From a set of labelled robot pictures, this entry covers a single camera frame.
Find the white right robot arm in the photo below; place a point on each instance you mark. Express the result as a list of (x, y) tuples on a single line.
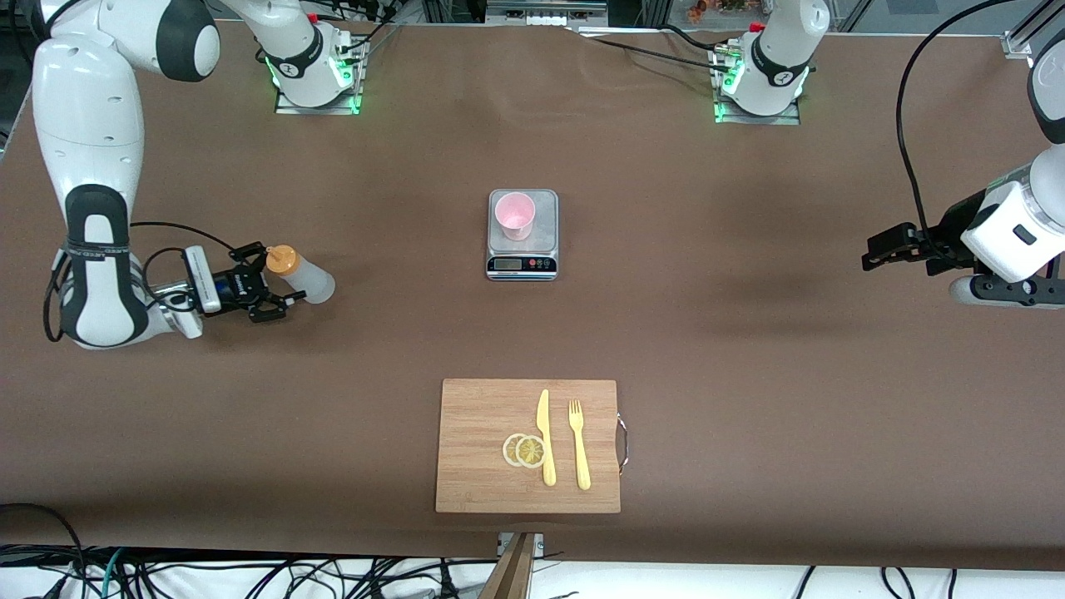
[(91, 125)]

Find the white power strip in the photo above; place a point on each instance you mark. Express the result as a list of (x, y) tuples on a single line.
[(549, 22)]

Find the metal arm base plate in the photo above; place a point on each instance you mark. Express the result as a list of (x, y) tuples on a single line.
[(287, 106), (790, 119)]

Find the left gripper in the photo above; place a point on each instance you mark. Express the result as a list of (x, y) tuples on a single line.
[(951, 229)]

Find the yellow plastic knife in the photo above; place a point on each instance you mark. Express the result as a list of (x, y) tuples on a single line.
[(546, 433)]

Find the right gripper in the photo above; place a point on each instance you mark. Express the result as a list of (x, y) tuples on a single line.
[(239, 286)]

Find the silver digital kitchen scale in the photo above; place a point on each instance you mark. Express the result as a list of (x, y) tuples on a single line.
[(545, 249)]

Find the translucent orange-capped sauce bottle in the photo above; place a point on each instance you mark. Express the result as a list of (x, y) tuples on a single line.
[(312, 281)]

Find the pink plastic cup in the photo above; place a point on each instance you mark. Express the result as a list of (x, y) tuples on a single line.
[(516, 215)]

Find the metal table edge bracket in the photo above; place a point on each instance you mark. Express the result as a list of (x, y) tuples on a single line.
[(537, 545)]

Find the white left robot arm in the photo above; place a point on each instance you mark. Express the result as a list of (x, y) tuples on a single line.
[(778, 58)]

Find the yellow lemon slice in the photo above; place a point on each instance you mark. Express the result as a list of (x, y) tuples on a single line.
[(508, 450), (531, 452)]

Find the yellow plastic fork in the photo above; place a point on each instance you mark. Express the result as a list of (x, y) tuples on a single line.
[(580, 449)]

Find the wooden post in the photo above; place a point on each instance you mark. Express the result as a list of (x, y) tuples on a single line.
[(516, 574)]

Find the wooden cutting board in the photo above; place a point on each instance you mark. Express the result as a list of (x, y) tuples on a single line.
[(474, 433)]

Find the aluminium corner bracket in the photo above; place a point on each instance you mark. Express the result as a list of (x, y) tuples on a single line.
[(1017, 43)]

